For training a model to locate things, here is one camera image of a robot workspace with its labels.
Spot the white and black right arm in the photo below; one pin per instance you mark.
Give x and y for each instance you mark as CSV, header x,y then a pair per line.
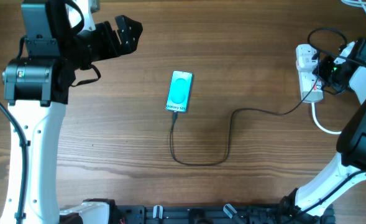
x,y
308,203

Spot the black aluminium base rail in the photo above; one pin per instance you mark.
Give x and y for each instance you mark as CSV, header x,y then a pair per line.
x,y
201,214

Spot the white power strip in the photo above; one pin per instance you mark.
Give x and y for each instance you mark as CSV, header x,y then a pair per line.
x,y
310,89

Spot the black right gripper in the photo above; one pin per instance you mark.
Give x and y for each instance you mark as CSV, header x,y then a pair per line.
x,y
326,61

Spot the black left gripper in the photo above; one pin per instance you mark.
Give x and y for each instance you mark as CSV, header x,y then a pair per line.
x,y
128,45

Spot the white USB charger plug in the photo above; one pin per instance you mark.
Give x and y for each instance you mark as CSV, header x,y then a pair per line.
x,y
305,63

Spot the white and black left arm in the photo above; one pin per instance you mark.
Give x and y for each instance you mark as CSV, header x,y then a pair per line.
x,y
61,38

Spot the teal screen Galaxy smartphone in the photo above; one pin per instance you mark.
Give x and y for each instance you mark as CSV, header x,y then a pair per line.
x,y
179,91

